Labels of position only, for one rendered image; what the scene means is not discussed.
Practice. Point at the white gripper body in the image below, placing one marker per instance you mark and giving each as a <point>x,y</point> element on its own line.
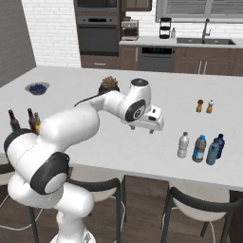
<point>148,124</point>

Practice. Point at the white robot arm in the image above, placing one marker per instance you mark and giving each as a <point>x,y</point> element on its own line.
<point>66,126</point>

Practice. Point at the clear white plastic bottle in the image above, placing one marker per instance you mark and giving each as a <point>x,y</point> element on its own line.
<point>183,146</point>

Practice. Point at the dark plastic bottle blue cap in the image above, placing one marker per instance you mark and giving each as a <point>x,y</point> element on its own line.
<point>199,149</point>

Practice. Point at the brown pepper shaker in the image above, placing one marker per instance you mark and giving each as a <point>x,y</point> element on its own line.
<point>199,106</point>

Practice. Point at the brown salt shaker white top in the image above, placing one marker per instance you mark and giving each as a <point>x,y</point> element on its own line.
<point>209,107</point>

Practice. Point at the dark grey dishwasher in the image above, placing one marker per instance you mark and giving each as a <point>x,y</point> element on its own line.
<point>156,60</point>

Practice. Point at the light blue plastic bottle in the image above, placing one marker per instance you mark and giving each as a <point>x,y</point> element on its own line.
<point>212,154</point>

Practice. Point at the black stool with white seat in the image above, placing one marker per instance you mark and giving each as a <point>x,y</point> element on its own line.
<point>199,202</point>
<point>104,186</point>

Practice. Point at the brown lower cupboard run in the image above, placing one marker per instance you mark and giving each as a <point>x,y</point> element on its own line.
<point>209,61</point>
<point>126,58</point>

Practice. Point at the white soap bottle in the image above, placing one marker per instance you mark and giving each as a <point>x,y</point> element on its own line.
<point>173,33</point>

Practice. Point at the brown glass bottle yellow label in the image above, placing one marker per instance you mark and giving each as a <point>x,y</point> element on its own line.
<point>37,121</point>

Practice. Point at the silver coffee machine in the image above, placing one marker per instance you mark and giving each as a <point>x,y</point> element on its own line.
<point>130,30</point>

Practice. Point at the dark sink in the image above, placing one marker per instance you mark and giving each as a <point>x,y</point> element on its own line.
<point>205,41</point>

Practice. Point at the grey bowl of blueberries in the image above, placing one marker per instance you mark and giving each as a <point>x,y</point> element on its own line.
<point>37,88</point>

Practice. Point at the silver tap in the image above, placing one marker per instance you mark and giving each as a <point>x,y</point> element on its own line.
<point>206,30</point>

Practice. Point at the brown upper cupboard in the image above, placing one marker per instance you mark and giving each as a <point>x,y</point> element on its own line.
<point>137,4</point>

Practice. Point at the window with grey blinds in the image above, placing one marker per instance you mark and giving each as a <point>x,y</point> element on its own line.
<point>199,9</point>

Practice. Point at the black microwave oven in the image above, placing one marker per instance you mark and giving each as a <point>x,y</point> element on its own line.
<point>96,4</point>

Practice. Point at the black wall oven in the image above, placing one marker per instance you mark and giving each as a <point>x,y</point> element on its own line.
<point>98,36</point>

